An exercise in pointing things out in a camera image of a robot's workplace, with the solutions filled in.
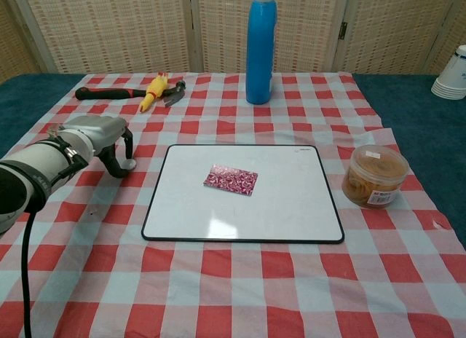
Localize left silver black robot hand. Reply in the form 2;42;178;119
62;115;138;180

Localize red white patterned packet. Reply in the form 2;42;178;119
202;164;259;198

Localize red white checkered tablecloth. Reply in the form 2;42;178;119
0;71;466;338

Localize white board black rim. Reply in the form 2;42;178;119
141;144;345;245

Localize black red claw hammer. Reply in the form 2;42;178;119
74;79;189;109

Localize yellow rubber chicken toy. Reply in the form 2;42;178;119
138;71;170;114

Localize woven folding screen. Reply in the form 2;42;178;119
0;0;466;85

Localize blue pump bottle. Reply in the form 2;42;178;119
245;0;277;106

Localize clear tub of rubber bands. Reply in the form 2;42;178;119
341;144;409;209

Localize stack of white paper cups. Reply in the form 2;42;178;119
430;44;466;101

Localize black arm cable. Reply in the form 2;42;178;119
20;205;39;338

